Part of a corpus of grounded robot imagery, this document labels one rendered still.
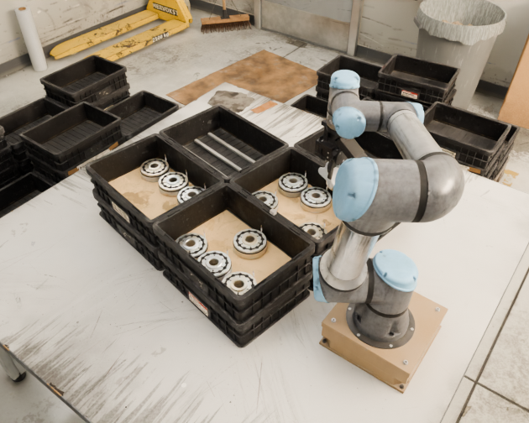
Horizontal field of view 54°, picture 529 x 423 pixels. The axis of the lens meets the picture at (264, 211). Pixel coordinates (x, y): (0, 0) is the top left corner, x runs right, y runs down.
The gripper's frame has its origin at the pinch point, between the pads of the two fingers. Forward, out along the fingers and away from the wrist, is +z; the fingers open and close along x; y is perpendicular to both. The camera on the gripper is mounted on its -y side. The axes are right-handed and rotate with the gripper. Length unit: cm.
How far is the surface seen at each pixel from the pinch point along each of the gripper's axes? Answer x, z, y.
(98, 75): -27, 58, 206
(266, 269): 29.6, 16.5, 0.4
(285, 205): 4.6, 17.7, 16.6
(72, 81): -11, 57, 208
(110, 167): 39, 13, 69
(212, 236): 31.9, 17.2, 22.3
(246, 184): 11.1, 12.2, 29.1
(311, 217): 3.2, 17.4, 6.5
